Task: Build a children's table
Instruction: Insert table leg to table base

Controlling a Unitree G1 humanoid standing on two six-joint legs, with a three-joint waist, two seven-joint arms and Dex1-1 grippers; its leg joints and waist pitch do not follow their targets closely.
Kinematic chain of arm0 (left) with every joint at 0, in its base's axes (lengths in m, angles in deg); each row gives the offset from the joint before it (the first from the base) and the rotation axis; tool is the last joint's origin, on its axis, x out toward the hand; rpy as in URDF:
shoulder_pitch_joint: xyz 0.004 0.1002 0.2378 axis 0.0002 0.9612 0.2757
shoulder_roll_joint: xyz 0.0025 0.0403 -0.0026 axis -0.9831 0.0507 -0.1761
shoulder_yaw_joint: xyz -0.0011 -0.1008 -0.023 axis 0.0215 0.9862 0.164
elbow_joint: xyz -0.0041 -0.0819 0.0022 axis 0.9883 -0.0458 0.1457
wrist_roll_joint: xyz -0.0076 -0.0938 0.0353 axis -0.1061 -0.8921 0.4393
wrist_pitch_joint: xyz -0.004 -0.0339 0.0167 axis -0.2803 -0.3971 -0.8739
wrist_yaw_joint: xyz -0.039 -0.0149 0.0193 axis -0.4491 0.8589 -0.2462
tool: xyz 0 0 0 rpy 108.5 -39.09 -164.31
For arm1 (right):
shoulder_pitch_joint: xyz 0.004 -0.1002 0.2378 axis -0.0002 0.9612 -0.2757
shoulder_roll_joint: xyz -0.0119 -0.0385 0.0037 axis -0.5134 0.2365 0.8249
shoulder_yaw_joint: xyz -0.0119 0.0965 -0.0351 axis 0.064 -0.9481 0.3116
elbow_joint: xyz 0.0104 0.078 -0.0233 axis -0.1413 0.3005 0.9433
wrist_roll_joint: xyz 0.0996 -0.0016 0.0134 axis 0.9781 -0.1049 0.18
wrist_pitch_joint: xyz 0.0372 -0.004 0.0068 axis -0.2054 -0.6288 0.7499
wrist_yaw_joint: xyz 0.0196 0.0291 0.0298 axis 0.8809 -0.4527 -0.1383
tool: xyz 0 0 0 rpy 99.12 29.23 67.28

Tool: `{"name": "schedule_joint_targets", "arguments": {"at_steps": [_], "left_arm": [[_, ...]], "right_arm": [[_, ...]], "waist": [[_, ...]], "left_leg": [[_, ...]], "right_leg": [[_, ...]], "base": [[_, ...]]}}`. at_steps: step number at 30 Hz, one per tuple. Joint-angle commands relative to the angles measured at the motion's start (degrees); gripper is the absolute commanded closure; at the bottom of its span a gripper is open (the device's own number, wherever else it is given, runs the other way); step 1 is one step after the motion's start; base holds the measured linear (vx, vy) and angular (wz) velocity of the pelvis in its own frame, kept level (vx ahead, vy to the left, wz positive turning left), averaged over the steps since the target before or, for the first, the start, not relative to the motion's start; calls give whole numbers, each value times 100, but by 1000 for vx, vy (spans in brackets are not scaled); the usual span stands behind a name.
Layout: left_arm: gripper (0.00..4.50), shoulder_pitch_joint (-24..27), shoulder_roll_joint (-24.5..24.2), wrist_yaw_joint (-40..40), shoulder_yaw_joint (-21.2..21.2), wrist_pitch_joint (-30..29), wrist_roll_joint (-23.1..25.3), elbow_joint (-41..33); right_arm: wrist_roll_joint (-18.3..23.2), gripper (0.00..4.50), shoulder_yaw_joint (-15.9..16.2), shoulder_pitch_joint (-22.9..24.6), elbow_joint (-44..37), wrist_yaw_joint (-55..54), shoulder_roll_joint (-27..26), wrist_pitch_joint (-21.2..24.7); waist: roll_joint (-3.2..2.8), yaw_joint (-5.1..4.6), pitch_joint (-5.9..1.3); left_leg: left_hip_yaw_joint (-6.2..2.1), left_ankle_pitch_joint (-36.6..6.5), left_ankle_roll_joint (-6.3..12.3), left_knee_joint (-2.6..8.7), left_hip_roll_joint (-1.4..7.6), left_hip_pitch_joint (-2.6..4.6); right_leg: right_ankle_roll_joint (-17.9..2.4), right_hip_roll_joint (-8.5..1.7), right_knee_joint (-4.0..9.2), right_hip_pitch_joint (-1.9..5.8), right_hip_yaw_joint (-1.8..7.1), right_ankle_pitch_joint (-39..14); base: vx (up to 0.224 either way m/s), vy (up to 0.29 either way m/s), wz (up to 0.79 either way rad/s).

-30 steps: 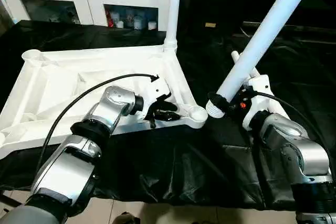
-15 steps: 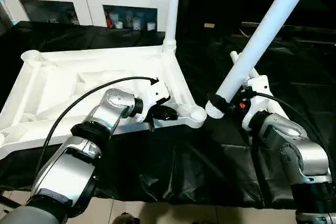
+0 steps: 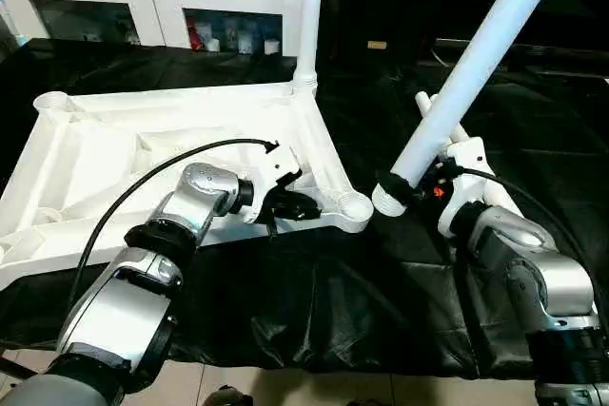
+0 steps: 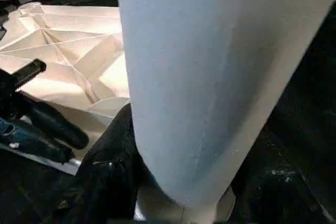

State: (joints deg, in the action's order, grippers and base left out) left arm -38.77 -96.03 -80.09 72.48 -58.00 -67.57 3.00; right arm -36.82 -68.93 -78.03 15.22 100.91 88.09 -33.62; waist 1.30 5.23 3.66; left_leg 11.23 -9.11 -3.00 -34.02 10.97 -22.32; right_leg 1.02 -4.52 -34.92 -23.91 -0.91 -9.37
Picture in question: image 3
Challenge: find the black work mat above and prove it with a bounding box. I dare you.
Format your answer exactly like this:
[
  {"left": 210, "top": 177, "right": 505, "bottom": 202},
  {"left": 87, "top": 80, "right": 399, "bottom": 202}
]
[{"left": 0, "top": 37, "right": 609, "bottom": 380}]

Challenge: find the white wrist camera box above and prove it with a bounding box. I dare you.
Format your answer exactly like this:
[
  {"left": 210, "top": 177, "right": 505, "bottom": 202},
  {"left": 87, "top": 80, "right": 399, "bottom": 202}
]
[
  {"left": 433, "top": 137, "right": 498, "bottom": 238},
  {"left": 244, "top": 143, "right": 304, "bottom": 226}
]

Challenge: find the white plastic table top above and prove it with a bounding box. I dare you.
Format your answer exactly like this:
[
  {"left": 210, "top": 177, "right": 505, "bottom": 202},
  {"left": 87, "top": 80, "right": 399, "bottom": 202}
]
[{"left": 0, "top": 83, "right": 375, "bottom": 289}]

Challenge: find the black tripod stand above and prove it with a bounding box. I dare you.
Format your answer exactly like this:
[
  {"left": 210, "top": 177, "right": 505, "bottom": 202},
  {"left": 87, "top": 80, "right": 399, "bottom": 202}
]
[{"left": 0, "top": 353, "right": 29, "bottom": 380}]

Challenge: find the dark left robot foot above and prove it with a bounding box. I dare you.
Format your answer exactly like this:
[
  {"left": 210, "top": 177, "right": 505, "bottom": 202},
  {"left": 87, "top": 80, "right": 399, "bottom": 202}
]
[{"left": 206, "top": 386, "right": 246, "bottom": 406}]

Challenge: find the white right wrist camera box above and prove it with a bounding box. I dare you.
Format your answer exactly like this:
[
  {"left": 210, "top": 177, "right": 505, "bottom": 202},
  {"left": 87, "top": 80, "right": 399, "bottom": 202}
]
[{"left": 433, "top": 137, "right": 498, "bottom": 238}]

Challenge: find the white plastic table leg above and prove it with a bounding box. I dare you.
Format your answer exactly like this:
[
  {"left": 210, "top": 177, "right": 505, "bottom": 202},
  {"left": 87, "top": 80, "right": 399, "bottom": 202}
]
[
  {"left": 426, "top": 94, "right": 522, "bottom": 219},
  {"left": 415, "top": 91, "right": 469, "bottom": 145},
  {"left": 290, "top": 0, "right": 326, "bottom": 96},
  {"left": 371, "top": 0, "right": 574, "bottom": 218}
]

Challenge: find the red bottle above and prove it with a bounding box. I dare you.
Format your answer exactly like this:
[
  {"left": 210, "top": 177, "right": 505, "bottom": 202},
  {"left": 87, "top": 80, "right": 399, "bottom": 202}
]
[{"left": 188, "top": 18, "right": 205, "bottom": 50}]

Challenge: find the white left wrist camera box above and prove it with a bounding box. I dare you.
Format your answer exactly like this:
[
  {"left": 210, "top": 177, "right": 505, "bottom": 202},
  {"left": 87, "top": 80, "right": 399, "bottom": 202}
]
[{"left": 244, "top": 143, "right": 304, "bottom": 226}]

